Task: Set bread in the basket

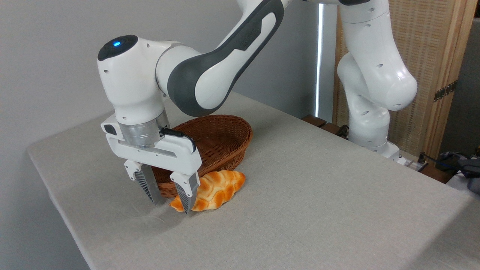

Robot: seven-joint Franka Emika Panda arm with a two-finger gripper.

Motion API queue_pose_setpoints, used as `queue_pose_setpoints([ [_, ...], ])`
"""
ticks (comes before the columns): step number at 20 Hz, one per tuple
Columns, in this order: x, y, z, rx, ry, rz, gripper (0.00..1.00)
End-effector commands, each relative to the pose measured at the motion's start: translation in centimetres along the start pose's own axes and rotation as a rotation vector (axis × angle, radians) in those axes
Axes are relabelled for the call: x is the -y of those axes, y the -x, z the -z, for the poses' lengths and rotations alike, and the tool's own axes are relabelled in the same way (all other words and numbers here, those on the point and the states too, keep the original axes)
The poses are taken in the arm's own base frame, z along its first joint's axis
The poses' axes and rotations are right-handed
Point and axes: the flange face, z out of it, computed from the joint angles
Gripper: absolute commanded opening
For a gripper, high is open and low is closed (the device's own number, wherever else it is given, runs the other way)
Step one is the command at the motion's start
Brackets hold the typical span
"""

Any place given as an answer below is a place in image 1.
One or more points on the dark grey blue bag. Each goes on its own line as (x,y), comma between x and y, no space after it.
(465,167)

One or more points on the white power strip with plug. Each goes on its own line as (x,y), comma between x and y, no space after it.
(414,164)

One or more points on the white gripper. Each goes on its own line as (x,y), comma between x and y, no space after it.
(176,157)

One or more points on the dark brown wooden board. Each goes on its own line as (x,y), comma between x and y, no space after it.
(318,122)

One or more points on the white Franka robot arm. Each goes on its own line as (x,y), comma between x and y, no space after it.
(210,75)

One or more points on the grey tablecloth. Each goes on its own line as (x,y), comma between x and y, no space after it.
(300,210)

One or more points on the long orange croissant bread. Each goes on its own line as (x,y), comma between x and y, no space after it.
(221,187)

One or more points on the brown wicker oval basket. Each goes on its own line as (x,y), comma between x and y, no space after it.
(221,142)

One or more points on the metal screen hinge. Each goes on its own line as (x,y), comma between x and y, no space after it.
(445,91)

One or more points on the vertical white light strip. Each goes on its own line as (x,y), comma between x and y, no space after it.
(319,56)

